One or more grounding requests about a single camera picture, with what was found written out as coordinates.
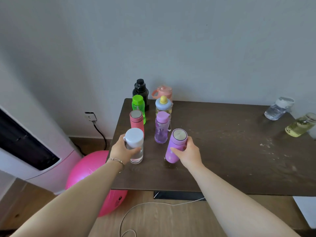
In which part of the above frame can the person's left forearm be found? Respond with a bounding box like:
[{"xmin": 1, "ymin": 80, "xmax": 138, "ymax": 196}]
[{"xmin": 10, "ymin": 158, "xmax": 125, "ymax": 237}]

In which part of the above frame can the clear bottle with grey lid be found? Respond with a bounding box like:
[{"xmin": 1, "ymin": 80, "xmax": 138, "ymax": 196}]
[{"xmin": 264, "ymin": 97, "xmax": 295, "ymax": 121}]

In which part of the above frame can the white cord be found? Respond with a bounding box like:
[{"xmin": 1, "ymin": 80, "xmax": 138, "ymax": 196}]
[{"xmin": 119, "ymin": 197, "xmax": 206, "ymax": 237}]

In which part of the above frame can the bottle with blue yellow lid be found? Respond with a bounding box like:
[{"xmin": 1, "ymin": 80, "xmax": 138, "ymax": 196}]
[{"xmin": 155, "ymin": 96, "xmax": 173, "ymax": 119}]

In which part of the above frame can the pink exercise ball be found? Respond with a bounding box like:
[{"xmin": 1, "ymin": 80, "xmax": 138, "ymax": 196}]
[{"xmin": 65, "ymin": 150, "xmax": 128, "ymax": 218}]

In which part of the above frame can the person's right hand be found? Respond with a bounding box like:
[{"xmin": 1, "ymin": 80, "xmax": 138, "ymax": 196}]
[{"xmin": 170, "ymin": 136, "xmax": 203, "ymax": 171}]

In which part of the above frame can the black power cable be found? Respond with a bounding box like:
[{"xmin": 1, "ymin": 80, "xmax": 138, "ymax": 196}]
[{"xmin": 73, "ymin": 121, "xmax": 108, "ymax": 156}]

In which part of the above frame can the thin metal bracelet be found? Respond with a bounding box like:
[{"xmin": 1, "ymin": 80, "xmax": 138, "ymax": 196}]
[{"xmin": 106, "ymin": 158, "xmax": 125, "ymax": 173}]

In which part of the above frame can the white box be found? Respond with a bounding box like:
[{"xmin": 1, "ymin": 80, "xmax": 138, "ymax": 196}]
[{"xmin": 293, "ymin": 196, "xmax": 316, "ymax": 229}]

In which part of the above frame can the person's right forearm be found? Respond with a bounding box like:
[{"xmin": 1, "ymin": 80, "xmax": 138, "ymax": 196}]
[{"xmin": 190, "ymin": 164, "xmax": 300, "ymax": 237}]

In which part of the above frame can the translucent purple water bottle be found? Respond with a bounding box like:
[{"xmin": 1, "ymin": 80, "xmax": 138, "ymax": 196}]
[{"xmin": 155, "ymin": 111, "xmax": 171, "ymax": 144}]

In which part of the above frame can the purple steel-capped flask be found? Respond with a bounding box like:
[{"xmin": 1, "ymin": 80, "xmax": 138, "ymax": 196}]
[{"xmin": 165, "ymin": 128, "xmax": 188, "ymax": 164}]

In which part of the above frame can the clear bottle with white lid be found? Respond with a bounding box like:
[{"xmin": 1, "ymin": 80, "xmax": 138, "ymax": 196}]
[{"xmin": 123, "ymin": 128, "xmax": 144, "ymax": 164}]

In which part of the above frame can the black water bottle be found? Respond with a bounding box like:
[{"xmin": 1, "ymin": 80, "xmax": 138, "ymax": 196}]
[{"xmin": 132, "ymin": 79, "xmax": 150, "ymax": 111}]

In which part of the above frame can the pink steel-capped flask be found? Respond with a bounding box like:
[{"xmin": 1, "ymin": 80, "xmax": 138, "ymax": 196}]
[{"xmin": 130, "ymin": 110, "xmax": 145, "ymax": 137}]

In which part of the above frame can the yellowish clear glass bottle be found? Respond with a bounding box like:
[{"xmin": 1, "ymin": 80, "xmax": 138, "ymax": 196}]
[{"xmin": 285, "ymin": 112, "xmax": 316, "ymax": 138}]

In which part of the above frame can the person's left hand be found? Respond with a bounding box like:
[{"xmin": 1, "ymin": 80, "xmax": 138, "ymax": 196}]
[{"xmin": 109, "ymin": 134, "xmax": 142, "ymax": 166}]

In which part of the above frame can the green water bottle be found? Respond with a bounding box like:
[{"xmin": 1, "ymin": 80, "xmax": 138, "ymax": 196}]
[{"xmin": 132, "ymin": 95, "xmax": 146, "ymax": 125}]

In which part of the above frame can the white air conditioner unit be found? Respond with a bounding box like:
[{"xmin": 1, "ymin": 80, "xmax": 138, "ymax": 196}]
[{"xmin": 0, "ymin": 105, "xmax": 82, "ymax": 195}]

